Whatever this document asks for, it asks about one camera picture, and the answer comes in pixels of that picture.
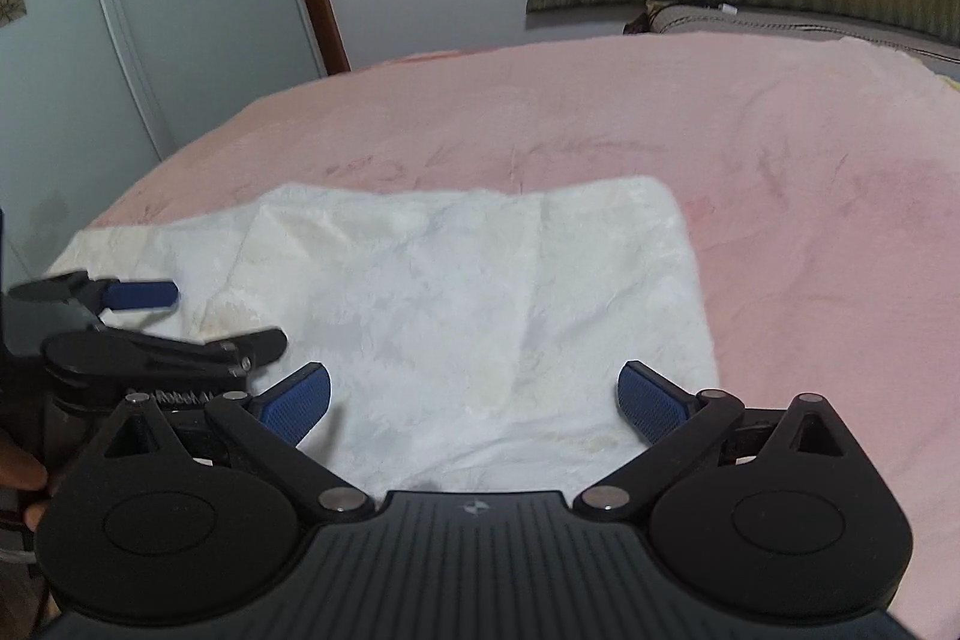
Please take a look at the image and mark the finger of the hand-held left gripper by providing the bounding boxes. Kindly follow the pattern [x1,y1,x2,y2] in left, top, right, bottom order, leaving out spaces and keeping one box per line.
[9,271,182,314]
[41,327,290,396]

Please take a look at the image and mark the pink blanket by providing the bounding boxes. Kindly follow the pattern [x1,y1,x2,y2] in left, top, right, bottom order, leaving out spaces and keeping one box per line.
[86,31,960,640]

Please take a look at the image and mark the white fleece pants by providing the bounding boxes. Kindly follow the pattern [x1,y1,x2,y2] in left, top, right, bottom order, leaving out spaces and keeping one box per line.
[43,175,722,515]

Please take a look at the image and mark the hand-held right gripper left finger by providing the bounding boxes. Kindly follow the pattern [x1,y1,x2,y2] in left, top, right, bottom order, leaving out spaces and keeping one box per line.
[105,361,376,525]

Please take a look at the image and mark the person's left hand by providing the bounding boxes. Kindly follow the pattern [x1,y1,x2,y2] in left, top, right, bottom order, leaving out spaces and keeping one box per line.
[0,424,52,532]

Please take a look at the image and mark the grey pillow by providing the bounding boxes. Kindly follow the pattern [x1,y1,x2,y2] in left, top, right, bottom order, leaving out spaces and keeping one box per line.
[622,0,960,65]

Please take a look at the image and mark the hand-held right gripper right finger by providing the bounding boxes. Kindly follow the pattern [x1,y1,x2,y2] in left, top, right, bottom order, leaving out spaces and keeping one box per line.
[574,360,857,522]

